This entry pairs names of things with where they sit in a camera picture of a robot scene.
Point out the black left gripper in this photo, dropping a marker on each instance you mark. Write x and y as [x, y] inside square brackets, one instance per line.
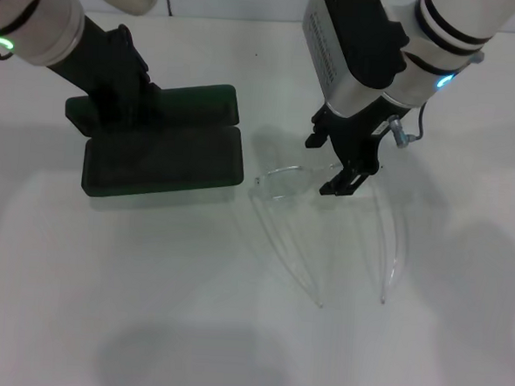
[111, 79]

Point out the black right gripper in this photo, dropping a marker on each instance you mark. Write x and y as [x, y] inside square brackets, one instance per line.
[357, 133]

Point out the clear plastic glasses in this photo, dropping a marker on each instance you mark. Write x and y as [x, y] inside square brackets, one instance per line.
[284, 183]

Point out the green glasses case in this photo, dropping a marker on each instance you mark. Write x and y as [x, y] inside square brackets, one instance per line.
[167, 161]

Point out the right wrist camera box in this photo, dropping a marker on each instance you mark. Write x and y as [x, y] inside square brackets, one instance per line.
[345, 45]

